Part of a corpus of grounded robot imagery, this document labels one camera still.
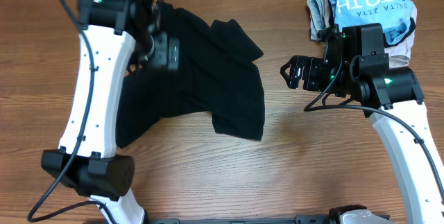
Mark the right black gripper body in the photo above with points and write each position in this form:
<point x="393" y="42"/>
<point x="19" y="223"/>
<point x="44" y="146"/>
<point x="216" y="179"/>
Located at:
<point x="320" y="76"/>

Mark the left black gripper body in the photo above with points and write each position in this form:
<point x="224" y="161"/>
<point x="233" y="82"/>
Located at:
<point x="170" y="55"/>

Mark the black t-shirt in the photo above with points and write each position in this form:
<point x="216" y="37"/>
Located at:
<point x="216" y="74"/>

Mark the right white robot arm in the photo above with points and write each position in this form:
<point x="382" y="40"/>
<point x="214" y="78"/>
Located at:
<point x="354" y="73"/>

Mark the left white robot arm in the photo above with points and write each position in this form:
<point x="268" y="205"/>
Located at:
<point x="116" y="36"/>

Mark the grey folded garment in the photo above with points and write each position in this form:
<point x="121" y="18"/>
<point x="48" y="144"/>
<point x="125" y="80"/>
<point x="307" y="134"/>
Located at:
<point x="321" y="18"/>

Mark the beige folded garment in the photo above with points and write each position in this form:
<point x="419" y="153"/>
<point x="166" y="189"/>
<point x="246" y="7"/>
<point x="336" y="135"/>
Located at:
<point x="399" y="47"/>

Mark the light blue printed t-shirt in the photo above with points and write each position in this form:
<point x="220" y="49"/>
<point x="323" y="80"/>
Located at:
<point x="395" y="16"/>

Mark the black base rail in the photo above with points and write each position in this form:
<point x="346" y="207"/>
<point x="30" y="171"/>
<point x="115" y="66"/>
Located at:
<point x="299" y="219"/>

